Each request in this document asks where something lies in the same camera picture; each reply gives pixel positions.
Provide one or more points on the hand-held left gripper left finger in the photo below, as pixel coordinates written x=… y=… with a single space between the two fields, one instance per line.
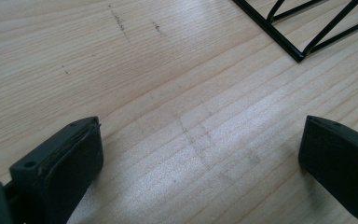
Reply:
x=59 y=174

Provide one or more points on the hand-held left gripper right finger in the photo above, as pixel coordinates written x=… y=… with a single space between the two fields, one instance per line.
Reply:
x=341 y=161

